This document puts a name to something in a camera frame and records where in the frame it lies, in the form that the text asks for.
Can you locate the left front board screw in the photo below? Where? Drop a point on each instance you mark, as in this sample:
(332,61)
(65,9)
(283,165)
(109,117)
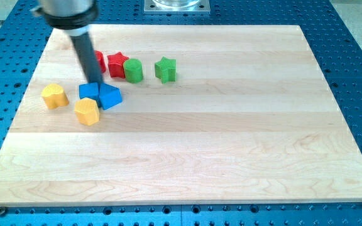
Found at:
(3,211)

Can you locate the green star block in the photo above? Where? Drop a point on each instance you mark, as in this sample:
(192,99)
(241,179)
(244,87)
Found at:
(165,70)

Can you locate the light wooden board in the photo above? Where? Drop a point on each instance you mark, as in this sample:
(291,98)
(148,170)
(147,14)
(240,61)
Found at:
(249,119)

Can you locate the yellow heart block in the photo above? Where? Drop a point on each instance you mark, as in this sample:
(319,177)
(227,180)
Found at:
(54,96)

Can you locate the blue pentagon block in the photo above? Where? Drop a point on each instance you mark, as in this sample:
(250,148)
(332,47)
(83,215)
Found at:
(109,96)

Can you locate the red round block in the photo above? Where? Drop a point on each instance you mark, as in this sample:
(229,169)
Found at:
(100,60)

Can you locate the blue cube block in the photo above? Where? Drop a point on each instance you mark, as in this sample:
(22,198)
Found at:
(91,91)

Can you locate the red star block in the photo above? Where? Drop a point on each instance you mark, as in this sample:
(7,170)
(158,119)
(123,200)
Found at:
(116,65)

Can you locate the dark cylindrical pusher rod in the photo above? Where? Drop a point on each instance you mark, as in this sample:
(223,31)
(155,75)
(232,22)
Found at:
(87,58)

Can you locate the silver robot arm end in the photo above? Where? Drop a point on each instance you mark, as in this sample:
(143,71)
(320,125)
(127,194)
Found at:
(71,16)

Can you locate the yellow hexagon block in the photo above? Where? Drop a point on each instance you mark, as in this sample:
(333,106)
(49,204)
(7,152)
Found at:
(87,111)

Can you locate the green cylinder block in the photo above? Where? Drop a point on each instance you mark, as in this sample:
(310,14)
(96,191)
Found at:
(133,70)

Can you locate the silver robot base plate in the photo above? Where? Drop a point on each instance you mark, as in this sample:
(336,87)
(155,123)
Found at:
(176,7)

